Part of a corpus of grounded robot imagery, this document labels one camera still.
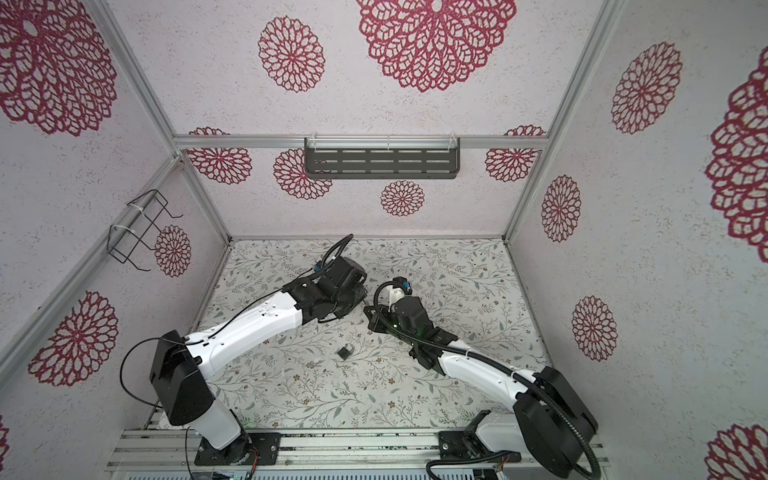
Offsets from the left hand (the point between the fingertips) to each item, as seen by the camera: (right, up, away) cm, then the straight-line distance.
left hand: (365, 296), depth 82 cm
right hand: (0, -2, -3) cm, 3 cm away
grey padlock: (-6, -17, +8) cm, 20 cm away
